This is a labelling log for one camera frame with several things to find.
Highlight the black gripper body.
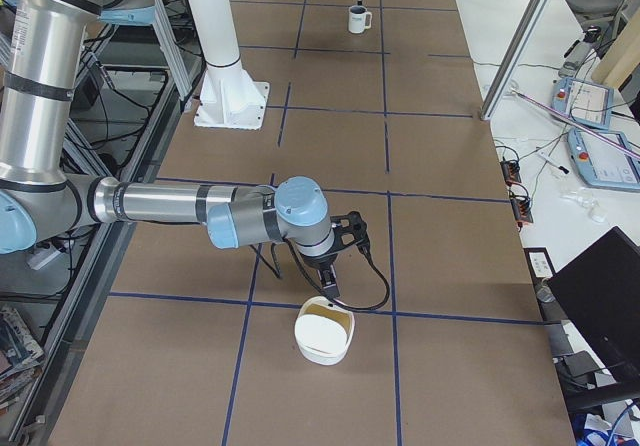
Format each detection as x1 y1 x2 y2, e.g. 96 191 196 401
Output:
303 247 339 279

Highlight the white mug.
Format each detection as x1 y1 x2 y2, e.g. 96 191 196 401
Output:
348 5 373 34

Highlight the white oval bin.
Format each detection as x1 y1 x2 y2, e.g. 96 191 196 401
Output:
294 296 355 366

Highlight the far teach pendant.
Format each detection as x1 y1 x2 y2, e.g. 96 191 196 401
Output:
551 77 614 131

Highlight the teach pendant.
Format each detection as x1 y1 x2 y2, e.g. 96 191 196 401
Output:
551 77 614 131
567 128 639 192

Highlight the black laptop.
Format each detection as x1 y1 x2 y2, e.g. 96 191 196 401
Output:
548 226 639 382

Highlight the near teach pendant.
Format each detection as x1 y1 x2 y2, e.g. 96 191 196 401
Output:
567 128 639 192

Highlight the stack of magazines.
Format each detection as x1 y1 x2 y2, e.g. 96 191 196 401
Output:
1 304 45 408

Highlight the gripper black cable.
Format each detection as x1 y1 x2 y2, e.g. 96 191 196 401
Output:
269 240 392 312

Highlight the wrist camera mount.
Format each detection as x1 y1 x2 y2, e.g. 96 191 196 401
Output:
330 211 370 255

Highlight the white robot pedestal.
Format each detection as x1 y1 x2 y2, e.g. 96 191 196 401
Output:
188 0 270 130

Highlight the aluminium frame post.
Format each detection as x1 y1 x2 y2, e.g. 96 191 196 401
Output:
480 0 550 121

